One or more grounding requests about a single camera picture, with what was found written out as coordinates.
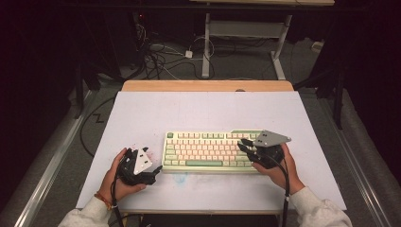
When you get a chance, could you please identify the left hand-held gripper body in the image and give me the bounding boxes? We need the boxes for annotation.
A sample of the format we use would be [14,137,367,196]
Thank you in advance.
[116,147,159,186]

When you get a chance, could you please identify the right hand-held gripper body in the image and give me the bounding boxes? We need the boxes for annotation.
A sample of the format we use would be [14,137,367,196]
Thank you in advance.
[250,130,292,170]

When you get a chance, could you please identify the green and pink keyboard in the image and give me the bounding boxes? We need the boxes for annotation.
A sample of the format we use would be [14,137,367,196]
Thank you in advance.
[161,129,269,175]

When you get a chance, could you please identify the person's left hand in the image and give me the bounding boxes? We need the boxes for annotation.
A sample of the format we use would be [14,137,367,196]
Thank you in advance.
[98,148,147,206]

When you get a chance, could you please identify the person's right hand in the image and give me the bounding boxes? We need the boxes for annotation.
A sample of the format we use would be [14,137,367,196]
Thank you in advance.
[252,144,306,196]

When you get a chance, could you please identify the white table cover sheet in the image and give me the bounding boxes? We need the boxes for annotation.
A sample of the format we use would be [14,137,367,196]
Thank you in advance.
[75,90,348,212]

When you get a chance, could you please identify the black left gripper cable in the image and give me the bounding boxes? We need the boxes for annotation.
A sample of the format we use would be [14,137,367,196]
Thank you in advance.
[110,176,126,227]

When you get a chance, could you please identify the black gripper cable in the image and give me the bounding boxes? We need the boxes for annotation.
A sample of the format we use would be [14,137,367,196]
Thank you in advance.
[268,150,291,227]
[110,176,126,227]

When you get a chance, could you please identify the orange bracelet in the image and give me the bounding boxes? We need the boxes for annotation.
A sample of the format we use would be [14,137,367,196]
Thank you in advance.
[94,191,113,211]

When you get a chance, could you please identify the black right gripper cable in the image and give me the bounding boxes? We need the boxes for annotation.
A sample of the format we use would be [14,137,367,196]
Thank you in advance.
[268,150,291,227]

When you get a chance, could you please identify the black floor cable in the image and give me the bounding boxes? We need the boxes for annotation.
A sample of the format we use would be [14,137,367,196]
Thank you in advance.
[78,96,116,159]

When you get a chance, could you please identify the aluminium floor rail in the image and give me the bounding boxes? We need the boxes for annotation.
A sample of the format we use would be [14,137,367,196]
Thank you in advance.
[9,90,97,227]
[317,97,393,227]

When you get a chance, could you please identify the tangle of floor cables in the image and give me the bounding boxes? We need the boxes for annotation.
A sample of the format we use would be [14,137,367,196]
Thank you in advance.
[131,12,217,80]

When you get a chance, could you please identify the white metal desk frame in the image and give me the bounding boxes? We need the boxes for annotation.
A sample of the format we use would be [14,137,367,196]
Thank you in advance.
[188,0,336,80]

